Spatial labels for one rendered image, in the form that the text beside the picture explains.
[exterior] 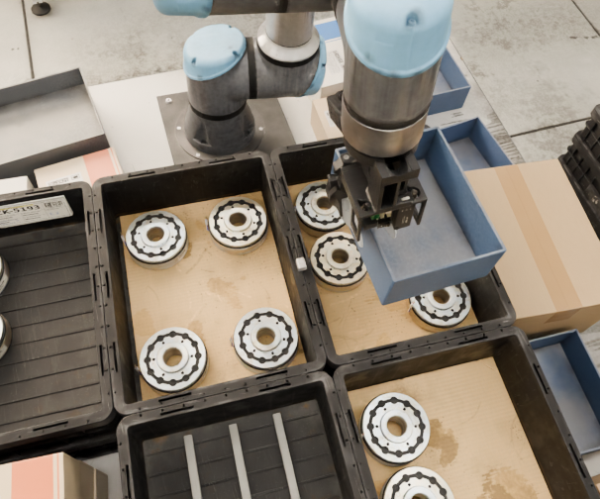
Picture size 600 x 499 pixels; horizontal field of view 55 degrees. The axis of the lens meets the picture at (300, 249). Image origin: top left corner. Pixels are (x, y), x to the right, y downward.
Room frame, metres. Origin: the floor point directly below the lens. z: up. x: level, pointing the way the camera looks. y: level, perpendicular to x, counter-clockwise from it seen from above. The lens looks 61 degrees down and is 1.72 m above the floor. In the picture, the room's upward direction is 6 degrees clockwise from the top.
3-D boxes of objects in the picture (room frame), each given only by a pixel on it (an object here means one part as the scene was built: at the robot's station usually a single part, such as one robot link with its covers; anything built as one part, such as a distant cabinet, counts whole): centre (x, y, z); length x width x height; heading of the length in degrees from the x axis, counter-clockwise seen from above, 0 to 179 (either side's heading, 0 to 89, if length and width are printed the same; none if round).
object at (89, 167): (0.62, 0.44, 0.74); 0.16 x 0.12 x 0.07; 119
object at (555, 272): (0.55, -0.41, 0.78); 0.30 x 0.22 x 0.16; 17
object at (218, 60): (0.82, 0.19, 0.91); 0.13 x 0.12 x 0.14; 103
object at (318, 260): (0.46, -0.07, 0.86); 0.10 x 0.10 x 0.01
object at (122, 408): (0.39, 0.15, 0.92); 0.40 x 0.30 x 0.02; 19
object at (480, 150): (0.79, -0.31, 0.73); 0.20 x 0.15 x 0.07; 119
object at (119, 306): (0.39, 0.15, 0.87); 0.40 x 0.30 x 0.11; 19
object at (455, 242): (0.41, -0.14, 1.10); 0.20 x 0.15 x 0.07; 23
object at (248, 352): (0.31, 0.04, 0.86); 0.10 x 0.10 x 0.01
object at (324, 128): (0.87, -0.09, 0.74); 0.16 x 0.12 x 0.07; 112
